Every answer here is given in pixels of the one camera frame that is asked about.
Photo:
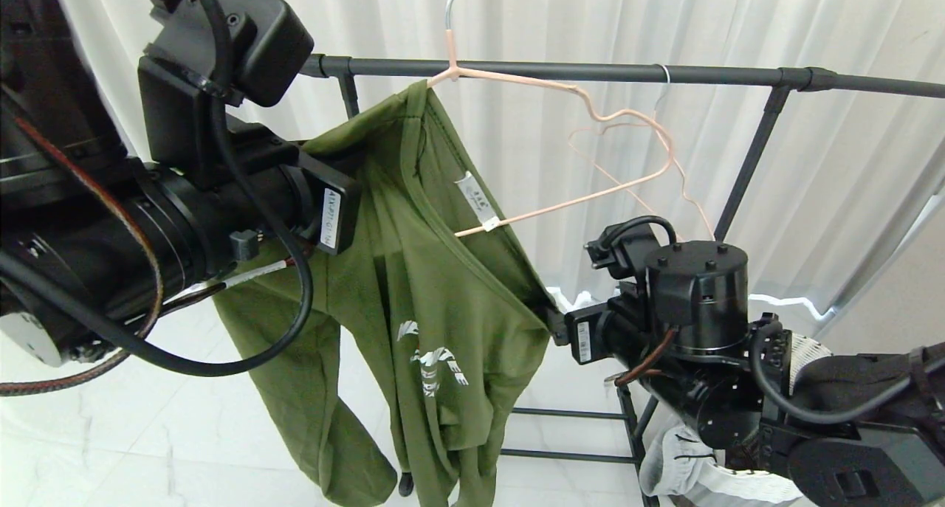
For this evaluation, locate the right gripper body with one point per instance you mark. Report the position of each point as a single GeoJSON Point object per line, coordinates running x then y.
{"type": "Point", "coordinates": [613, 330]}

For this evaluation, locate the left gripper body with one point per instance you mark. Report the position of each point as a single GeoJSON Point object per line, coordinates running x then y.
{"type": "Point", "coordinates": [236, 212]}

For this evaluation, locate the pale grey garment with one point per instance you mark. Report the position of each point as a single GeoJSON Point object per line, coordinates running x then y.
{"type": "Point", "coordinates": [672, 455]}

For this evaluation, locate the green sleeveless shirt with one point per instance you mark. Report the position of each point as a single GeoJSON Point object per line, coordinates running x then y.
{"type": "Point", "coordinates": [443, 293]}

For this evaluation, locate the pink clothes hanger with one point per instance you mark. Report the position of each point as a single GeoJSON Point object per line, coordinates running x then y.
{"type": "Point", "coordinates": [517, 80]}
{"type": "Point", "coordinates": [707, 223]}

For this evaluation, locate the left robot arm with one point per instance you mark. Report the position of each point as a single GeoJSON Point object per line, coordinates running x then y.
{"type": "Point", "coordinates": [52, 197]}

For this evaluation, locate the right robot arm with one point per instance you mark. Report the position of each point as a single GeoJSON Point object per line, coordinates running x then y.
{"type": "Point", "coordinates": [701, 293]}

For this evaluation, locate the white laundry basket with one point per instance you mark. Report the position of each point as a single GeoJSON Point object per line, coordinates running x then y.
{"type": "Point", "coordinates": [738, 485]}

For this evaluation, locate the black clothes rack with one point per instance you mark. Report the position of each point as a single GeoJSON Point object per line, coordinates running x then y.
{"type": "Point", "coordinates": [738, 74]}

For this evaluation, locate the white curtain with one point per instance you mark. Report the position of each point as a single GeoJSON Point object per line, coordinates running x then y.
{"type": "Point", "coordinates": [812, 20]}

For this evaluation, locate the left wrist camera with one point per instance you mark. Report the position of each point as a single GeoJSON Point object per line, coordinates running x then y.
{"type": "Point", "coordinates": [258, 35]}

